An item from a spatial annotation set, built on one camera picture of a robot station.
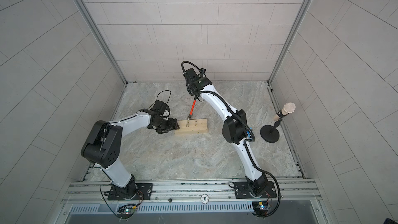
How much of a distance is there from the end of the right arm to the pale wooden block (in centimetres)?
28

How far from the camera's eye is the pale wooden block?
2.93 ft

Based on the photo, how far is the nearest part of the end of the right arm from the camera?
0.66m
